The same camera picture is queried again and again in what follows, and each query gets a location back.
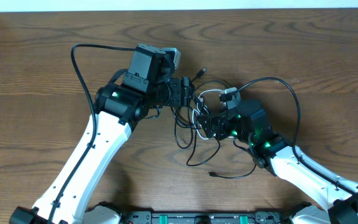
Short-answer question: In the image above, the white cable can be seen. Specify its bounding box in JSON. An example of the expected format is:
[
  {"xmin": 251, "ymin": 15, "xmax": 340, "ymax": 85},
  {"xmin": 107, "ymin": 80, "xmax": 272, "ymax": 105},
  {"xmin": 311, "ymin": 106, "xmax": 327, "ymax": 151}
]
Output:
[{"xmin": 191, "ymin": 88, "xmax": 223, "ymax": 140}]

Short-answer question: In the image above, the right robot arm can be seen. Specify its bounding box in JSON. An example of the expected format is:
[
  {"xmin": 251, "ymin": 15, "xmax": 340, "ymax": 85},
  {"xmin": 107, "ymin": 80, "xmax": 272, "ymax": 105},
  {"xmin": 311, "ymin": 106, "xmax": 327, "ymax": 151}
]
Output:
[{"xmin": 197, "ymin": 100, "xmax": 358, "ymax": 223}]

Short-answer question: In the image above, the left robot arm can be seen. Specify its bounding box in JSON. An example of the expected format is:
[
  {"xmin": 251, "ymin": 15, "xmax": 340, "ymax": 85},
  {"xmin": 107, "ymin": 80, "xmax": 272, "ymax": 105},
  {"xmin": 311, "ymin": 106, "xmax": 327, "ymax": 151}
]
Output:
[{"xmin": 9, "ymin": 44, "xmax": 191, "ymax": 223}]

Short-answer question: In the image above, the right camera black cable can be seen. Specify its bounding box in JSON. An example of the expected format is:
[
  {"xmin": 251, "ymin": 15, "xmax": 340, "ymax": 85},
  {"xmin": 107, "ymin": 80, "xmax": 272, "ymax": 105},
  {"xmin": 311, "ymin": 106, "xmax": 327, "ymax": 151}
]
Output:
[{"xmin": 236, "ymin": 77, "xmax": 358, "ymax": 215}]

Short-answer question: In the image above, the camera black cable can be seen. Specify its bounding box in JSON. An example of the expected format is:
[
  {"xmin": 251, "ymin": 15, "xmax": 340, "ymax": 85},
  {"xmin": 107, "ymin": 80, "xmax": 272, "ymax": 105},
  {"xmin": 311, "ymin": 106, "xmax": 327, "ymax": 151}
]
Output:
[
  {"xmin": 236, "ymin": 77, "xmax": 358, "ymax": 215},
  {"xmin": 47, "ymin": 43, "xmax": 136, "ymax": 224}
]

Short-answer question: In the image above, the left camera black cable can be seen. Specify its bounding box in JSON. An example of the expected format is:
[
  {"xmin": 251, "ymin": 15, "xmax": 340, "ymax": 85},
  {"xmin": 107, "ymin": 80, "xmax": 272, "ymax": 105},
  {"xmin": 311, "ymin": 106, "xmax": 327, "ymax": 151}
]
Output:
[{"xmin": 47, "ymin": 43, "xmax": 136, "ymax": 224}]

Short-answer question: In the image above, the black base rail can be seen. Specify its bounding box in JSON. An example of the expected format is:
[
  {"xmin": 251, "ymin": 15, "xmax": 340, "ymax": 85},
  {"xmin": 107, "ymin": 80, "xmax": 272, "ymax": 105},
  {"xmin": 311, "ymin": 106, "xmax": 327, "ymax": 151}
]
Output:
[{"xmin": 85, "ymin": 201, "xmax": 358, "ymax": 224}]

